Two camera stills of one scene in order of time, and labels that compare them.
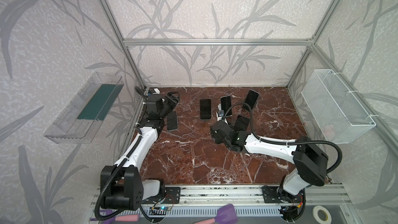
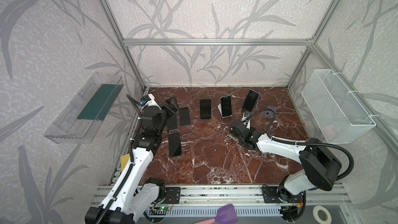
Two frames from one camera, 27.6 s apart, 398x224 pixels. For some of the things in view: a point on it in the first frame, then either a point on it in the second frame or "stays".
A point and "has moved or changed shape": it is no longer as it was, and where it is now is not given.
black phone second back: [205, 109] stays
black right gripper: [229, 124] → [235, 127]
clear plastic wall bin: [82, 119] stays
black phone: [172, 121] stays
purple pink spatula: [226, 214] stays
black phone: [241, 123] has moved or changed shape
